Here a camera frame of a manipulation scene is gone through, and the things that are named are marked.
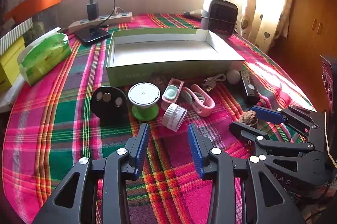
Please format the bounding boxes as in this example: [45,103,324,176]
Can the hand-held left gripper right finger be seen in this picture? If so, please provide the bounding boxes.
[187,123,306,224]

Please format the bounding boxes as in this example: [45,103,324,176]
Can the pink lens case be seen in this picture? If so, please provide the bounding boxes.
[161,78,184,110]

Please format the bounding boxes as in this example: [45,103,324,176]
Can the white power strip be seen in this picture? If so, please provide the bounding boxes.
[68,12,133,33]

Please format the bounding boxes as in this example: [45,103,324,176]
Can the brown walnut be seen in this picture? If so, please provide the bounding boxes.
[238,111,257,125]
[151,76,169,86]

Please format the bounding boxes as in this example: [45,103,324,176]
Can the black smartphone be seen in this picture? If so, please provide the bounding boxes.
[75,27,111,46]

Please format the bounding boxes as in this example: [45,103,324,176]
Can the small white jar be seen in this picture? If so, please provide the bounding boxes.
[162,103,188,132]

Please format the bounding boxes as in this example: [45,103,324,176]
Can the green cardboard box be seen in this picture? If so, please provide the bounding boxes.
[106,28,245,87]

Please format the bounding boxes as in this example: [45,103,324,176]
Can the striped white box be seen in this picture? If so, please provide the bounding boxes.
[0,17,33,56]

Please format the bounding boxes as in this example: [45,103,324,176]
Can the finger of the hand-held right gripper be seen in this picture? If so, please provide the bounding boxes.
[229,122,315,161]
[249,105,325,140]

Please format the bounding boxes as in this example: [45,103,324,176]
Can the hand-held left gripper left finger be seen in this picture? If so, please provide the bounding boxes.
[32,123,150,224]

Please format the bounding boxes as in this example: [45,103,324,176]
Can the black charger adapter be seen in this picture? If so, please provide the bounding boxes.
[87,3,99,21]

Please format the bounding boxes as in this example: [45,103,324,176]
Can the black oval holder metal discs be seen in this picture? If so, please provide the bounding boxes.
[90,86,128,119]

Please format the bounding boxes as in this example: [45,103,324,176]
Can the orange box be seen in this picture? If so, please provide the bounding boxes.
[5,0,62,23]

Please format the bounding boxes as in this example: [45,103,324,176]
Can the white paper sheet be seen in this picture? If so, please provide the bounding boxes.
[0,74,25,112]

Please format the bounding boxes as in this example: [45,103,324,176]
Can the black charger cable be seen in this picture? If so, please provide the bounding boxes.
[90,0,116,28]

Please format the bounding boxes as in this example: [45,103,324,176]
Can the white space heater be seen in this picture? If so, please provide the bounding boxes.
[201,0,239,39]

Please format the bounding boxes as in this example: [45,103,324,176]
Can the yellow box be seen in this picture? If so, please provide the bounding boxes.
[0,36,26,94]

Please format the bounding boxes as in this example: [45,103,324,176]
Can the heart print curtain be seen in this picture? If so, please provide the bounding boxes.
[237,0,298,53]

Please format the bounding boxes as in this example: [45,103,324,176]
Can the green and white spool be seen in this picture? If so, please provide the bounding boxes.
[128,82,161,119]

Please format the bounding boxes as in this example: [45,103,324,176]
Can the black rectangular device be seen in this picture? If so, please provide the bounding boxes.
[239,71,261,106]

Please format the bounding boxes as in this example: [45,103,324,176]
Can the dark printed box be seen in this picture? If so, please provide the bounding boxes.
[320,55,337,111]

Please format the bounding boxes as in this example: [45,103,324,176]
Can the white ball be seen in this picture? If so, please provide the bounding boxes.
[227,70,241,84]

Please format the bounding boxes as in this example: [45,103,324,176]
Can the wooden cabinet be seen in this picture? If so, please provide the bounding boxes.
[269,0,337,111]

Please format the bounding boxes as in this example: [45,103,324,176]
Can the green tissue pack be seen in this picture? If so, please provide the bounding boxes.
[17,27,73,86]

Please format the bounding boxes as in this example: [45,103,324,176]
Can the pink plastic clip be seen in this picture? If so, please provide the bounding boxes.
[182,84,215,117]

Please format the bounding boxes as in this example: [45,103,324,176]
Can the white usb cable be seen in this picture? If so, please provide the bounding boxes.
[201,74,227,93]

